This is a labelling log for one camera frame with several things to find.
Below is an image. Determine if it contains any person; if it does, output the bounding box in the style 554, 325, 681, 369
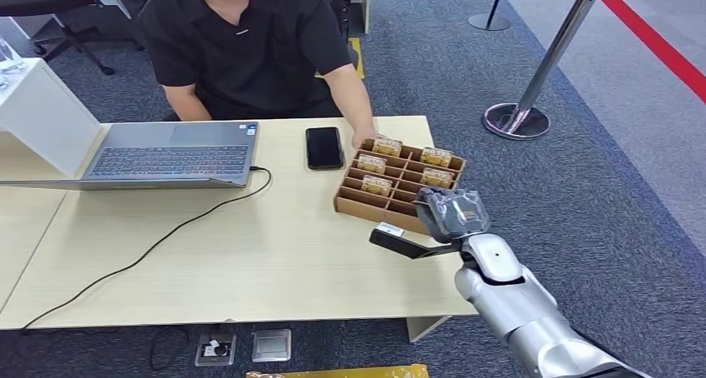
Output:
137, 0, 383, 149

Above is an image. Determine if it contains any black stanchion post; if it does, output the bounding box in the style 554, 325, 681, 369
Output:
468, 0, 513, 32

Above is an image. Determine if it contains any clear plastic object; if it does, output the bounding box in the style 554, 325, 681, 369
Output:
0, 38, 24, 76

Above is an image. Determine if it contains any black laptop power cable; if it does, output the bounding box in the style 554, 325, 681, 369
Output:
19, 166, 273, 332

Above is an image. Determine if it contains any white cabinet panel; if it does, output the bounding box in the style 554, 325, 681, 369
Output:
350, 0, 373, 35

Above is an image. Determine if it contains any black smartphone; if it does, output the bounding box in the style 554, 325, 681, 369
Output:
305, 127, 346, 172

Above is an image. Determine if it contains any red barrier belt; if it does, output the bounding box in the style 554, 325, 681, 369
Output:
581, 0, 706, 103

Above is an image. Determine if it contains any chrome stanchion post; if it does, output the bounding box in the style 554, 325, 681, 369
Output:
482, 0, 607, 141

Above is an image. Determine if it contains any cardboard card holder box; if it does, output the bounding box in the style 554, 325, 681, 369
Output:
333, 138, 467, 237

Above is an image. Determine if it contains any black office chair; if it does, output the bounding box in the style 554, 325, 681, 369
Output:
0, 0, 117, 77

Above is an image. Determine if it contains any gold foil strip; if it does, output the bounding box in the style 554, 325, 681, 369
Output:
246, 363, 430, 378

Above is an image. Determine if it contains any person's left hand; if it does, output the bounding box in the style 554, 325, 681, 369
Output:
351, 128, 383, 149

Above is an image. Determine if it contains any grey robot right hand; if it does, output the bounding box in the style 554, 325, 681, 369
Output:
413, 186, 491, 245

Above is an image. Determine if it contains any beige desk leg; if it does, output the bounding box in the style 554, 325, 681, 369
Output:
406, 316, 450, 344

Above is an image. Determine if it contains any closed floor socket cover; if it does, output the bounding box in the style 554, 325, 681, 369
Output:
251, 329, 292, 363

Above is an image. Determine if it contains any open floor socket box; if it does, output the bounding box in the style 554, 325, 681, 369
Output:
194, 332, 238, 368

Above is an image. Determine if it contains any black floor cable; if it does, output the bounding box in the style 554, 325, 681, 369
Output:
150, 326, 191, 372

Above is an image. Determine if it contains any white angled stand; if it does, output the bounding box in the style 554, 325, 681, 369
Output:
0, 57, 103, 179

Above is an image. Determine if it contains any grey laptop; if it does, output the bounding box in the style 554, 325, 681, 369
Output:
0, 122, 261, 191

